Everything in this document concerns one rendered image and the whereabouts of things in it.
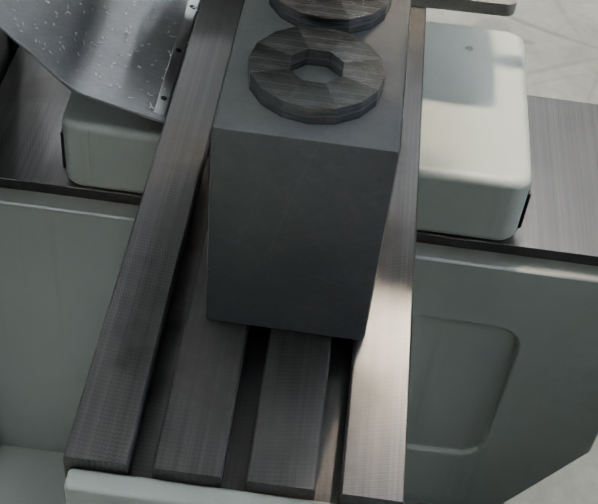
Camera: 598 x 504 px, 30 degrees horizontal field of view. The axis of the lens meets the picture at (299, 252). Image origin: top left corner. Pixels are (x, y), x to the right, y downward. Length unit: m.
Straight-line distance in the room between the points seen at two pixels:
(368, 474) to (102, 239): 0.58
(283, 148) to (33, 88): 0.70
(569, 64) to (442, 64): 1.49
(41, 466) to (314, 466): 0.89
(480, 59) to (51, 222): 0.52
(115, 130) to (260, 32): 0.41
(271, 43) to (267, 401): 0.25
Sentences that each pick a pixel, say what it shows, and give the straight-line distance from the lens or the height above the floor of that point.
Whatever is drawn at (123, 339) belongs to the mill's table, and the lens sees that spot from 0.82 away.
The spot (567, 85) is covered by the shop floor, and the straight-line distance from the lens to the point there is 2.69.
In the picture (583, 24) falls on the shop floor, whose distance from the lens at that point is 2.92.
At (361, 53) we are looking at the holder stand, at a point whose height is 1.10.
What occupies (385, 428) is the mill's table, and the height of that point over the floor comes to 0.90.
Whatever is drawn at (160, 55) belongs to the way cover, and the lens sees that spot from 1.19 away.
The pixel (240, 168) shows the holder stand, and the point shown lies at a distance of 0.72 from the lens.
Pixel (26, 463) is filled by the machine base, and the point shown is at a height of 0.20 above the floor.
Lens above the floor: 1.53
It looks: 46 degrees down
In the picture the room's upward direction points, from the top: 7 degrees clockwise
